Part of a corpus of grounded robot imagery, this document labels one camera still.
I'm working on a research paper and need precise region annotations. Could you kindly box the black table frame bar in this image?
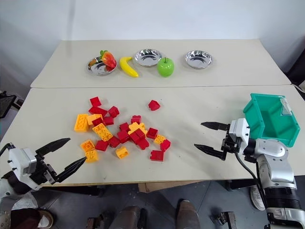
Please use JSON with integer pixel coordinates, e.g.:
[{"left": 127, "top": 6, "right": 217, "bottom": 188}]
[
  {"left": 225, "top": 178, "right": 257, "bottom": 192},
  {"left": 41, "top": 184, "right": 106, "bottom": 198}
]

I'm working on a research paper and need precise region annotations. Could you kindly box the orange plastic toy brick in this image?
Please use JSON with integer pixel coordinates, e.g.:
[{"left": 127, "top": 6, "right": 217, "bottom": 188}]
[{"left": 80, "top": 139, "right": 96, "bottom": 153}]

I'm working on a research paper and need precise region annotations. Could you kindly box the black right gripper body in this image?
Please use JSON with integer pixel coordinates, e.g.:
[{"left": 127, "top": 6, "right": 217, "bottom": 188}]
[{"left": 221, "top": 129, "right": 241, "bottom": 161}]

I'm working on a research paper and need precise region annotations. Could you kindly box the steel bowl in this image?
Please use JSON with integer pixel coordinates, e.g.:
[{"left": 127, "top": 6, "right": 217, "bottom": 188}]
[
  {"left": 183, "top": 50, "right": 214, "bottom": 70},
  {"left": 86, "top": 56, "right": 118, "bottom": 77},
  {"left": 134, "top": 48, "right": 163, "bottom": 68}
]

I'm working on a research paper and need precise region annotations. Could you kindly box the clear label card holder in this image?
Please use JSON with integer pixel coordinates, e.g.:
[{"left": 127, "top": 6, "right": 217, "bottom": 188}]
[{"left": 279, "top": 98, "right": 294, "bottom": 117}]

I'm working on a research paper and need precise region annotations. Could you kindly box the dark rounded shape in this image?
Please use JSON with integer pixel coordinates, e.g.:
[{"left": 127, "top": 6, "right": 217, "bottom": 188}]
[
  {"left": 175, "top": 198, "right": 201, "bottom": 229},
  {"left": 113, "top": 205, "right": 147, "bottom": 229}
]

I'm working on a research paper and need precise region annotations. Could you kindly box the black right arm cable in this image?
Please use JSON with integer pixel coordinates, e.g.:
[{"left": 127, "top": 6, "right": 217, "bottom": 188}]
[{"left": 234, "top": 151, "right": 266, "bottom": 209}]

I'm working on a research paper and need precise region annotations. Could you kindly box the green plastic bin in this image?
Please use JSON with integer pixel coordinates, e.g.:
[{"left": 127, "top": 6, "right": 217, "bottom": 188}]
[{"left": 242, "top": 93, "right": 302, "bottom": 148}]

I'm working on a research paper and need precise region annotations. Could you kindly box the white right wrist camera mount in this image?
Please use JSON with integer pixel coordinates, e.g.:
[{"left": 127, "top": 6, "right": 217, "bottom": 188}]
[{"left": 228, "top": 117, "right": 251, "bottom": 156}]

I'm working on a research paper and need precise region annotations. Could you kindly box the brown cardboard piece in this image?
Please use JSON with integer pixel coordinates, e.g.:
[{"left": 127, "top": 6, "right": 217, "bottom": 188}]
[{"left": 138, "top": 180, "right": 201, "bottom": 193}]

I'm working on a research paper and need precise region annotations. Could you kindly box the brown and white shoe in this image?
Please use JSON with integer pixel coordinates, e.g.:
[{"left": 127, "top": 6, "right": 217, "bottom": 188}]
[{"left": 30, "top": 209, "right": 54, "bottom": 229}]

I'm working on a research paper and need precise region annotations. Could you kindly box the black background equipment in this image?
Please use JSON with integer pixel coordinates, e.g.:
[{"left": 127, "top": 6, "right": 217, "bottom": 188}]
[{"left": 284, "top": 35, "right": 305, "bottom": 87}]

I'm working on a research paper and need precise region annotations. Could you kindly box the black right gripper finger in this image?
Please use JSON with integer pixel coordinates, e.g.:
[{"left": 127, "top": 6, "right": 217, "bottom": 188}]
[
  {"left": 200, "top": 122, "right": 231, "bottom": 132},
  {"left": 193, "top": 143, "right": 226, "bottom": 161}
]

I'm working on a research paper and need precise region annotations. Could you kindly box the red toy strawberry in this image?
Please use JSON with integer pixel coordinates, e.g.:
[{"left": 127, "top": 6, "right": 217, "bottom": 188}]
[{"left": 99, "top": 49, "right": 117, "bottom": 68}]

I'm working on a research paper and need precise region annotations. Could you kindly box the black chair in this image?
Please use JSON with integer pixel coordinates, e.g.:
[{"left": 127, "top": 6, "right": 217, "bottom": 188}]
[{"left": 0, "top": 90, "right": 24, "bottom": 119}]

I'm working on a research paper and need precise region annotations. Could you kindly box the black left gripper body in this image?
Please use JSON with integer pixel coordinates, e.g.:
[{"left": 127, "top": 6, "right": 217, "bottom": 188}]
[{"left": 29, "top": 153, "right": 57, "bottom": 186}]

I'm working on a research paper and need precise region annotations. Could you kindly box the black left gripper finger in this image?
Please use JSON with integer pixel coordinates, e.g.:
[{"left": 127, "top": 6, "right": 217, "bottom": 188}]
[
  {"left": 35, "top": 137, "right": 71, "bottom": 157},
  {"left": 55, "top": 157, "right": 87, "bottom": 184}
]

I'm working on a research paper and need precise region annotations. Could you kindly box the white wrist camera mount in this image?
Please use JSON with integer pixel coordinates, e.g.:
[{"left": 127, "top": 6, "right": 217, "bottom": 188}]
[
  {"left": 228, "top": 117, "right": 251, "bottom": 156},
  {"left": 8, "top": 147, "right": 38, "bottom": 190}
]

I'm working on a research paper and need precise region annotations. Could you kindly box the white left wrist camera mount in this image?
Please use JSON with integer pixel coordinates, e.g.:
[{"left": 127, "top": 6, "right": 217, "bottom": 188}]
[{"left": 8, "top": 147, "right": 38, "bottom": 190}]

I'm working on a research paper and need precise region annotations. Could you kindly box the green toy apple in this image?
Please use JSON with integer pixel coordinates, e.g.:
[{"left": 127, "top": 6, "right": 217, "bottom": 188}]
[{"left": 156, "top": 56, "right": 175, "bottom": 78}]

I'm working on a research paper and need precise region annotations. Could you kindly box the white sneaker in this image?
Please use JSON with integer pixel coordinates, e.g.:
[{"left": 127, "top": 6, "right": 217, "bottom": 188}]
[{"left": 249, "top": 185, "right": 266, "bottom": 211}]

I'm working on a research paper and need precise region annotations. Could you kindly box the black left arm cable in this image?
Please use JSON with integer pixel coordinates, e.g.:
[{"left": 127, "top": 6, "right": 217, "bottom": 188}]
[{"left": 0, "top": 142, "right": 15, "bottom": 156}]

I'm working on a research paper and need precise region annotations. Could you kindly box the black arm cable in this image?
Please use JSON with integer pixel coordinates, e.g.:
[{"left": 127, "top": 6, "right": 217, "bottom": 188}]
[
  {"left": 234, "top": 151, "right": 266, "bottom": 209},
  {"left": 0, "top": 142, "right": 15, "bottom": 156}
]

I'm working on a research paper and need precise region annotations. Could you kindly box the yellow toy banana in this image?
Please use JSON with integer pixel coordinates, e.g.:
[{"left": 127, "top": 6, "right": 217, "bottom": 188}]
[{"left": 119, "top": 56, "right": 140, "bottom": 78}]

